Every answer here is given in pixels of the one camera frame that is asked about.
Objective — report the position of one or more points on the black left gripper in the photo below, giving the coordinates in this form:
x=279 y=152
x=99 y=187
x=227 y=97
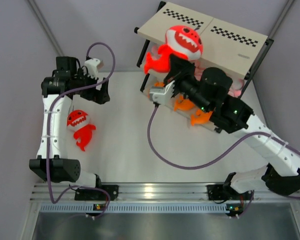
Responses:
x=101 y=95

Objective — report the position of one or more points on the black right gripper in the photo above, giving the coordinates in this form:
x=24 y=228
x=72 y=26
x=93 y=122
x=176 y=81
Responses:
x=179 y=67

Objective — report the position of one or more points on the orange shark plush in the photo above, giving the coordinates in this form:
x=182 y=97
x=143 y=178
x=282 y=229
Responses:
x=183 y=104
x=200 y=117
x=159 y=84

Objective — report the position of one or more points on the red shark plush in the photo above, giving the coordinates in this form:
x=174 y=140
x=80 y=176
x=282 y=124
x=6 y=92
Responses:
x=181 y=41
x=79 y=122

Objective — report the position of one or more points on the pink striped plush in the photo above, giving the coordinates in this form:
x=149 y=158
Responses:
x=198 y=71
x=236 y=88
x=155 y=51

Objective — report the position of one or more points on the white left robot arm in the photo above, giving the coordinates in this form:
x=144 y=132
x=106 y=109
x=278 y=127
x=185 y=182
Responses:
x=52 y=163

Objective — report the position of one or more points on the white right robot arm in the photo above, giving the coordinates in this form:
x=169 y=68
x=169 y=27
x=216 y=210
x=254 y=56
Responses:
x=281 y=174

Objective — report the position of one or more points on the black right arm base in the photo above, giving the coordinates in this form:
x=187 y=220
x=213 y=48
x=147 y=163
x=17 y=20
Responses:
x=222 y=192

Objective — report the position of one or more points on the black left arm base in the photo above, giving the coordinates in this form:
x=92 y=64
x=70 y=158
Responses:
x=82 y=194

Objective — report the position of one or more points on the orange shark plush on shelf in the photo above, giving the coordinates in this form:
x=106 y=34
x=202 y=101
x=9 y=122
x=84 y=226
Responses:
x=159 y=84

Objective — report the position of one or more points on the beige three-tier shelf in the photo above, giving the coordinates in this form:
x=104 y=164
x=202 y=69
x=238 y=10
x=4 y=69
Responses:
x=234 y=49

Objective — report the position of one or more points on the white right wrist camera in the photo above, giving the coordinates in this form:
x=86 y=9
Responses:
x=161 y=94

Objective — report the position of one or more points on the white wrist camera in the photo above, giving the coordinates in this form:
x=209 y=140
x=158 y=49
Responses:
x=161 y=94
x=92 y=67

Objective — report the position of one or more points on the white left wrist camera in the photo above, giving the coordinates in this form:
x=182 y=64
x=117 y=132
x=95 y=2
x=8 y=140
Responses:
x=92 y=67

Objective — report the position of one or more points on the aluminium mounting rail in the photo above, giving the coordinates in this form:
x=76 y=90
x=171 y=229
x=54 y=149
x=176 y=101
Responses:
x=148 y=191

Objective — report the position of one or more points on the grey slotted cable duct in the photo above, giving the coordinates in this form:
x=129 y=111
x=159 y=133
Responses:
x=119 y=207

